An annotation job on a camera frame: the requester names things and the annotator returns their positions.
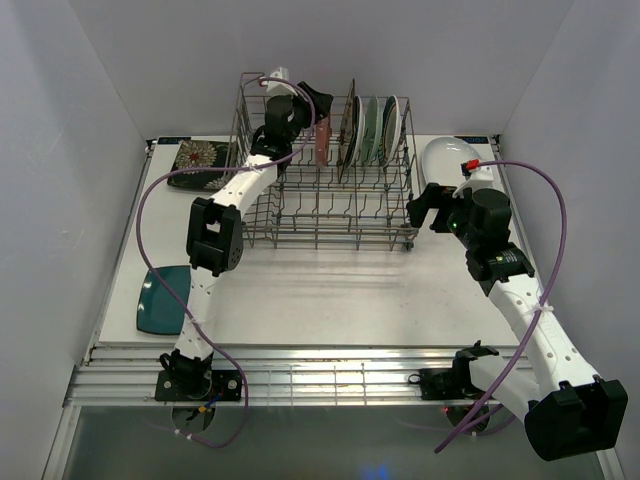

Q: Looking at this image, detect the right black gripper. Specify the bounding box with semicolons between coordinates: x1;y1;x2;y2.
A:
405;183;479;250

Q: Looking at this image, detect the pink dotted scalloped plate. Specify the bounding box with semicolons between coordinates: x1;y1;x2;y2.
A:
314;116;331;168

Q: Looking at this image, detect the cream floral square plate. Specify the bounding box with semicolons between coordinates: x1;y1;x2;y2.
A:
337;79;356;182

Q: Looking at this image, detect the white oval plate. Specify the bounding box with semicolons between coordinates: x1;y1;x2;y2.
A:
420;137;484;199

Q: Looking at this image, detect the green floral plate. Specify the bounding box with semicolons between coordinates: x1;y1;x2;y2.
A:
360;96;383;166

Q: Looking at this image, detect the green red rimmed white plate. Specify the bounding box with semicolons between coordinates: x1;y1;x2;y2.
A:
379;95;402;167

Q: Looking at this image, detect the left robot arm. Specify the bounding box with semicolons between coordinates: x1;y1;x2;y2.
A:
160;82;418;400

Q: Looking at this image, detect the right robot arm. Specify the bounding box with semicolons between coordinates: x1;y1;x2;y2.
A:
426;183;628;461

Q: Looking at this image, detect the black floral square plate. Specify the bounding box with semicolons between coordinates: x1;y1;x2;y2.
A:
166;140;237;192

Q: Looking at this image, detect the dark teal plate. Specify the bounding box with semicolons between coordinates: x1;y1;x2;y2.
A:
136;265;190;336

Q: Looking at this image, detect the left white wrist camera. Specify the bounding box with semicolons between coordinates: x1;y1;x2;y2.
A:
258;66;297;97

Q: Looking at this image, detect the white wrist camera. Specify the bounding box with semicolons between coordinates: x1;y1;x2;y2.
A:
258;66;297;97
453;159;494;198

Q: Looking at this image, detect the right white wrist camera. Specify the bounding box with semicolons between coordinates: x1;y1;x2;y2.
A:
453;159;494;198

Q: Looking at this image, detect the grey wire dish rack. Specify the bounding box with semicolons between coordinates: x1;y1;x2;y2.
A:
243;81;418;251

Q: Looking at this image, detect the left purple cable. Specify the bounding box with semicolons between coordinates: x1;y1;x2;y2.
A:
135;74;317;449

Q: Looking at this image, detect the purple cable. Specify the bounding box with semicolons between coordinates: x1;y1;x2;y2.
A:
433;159;569;455
135;74;317;449

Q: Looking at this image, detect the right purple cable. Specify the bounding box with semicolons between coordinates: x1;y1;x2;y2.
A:
433;159;569;455

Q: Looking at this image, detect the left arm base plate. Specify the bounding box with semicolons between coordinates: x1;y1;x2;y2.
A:
154;370;242;403

